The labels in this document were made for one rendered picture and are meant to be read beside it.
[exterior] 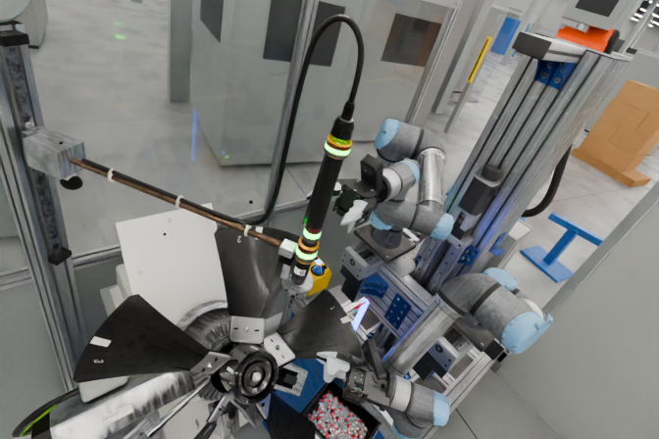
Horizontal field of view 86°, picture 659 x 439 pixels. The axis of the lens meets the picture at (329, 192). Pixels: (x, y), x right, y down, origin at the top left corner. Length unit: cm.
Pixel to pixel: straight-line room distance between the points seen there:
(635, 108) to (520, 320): 778
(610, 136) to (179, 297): 831
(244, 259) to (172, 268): 25
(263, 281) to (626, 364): 211
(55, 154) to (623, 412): 279
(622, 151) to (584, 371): 640
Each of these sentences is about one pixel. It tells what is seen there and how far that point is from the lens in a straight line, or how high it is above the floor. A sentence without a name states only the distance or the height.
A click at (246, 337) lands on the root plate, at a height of 124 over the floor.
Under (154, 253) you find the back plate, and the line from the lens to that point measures 110.
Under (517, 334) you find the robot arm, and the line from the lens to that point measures 103.
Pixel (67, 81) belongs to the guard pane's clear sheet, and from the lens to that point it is 118.
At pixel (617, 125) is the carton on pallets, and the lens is 870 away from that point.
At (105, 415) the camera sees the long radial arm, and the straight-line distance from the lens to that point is 105.
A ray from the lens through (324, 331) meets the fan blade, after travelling 110.
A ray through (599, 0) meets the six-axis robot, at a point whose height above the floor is 235.
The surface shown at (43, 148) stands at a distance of 99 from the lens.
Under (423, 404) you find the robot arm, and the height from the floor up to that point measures 121.
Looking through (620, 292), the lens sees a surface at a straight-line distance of 243.
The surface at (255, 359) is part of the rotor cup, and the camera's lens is 95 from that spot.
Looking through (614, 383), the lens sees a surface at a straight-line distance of 269.
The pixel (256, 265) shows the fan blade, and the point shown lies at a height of 138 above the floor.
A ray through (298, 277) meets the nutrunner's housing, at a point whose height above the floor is 149.
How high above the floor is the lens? 206
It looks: 32 degrees down
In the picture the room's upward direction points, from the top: 17 degrees clockwise
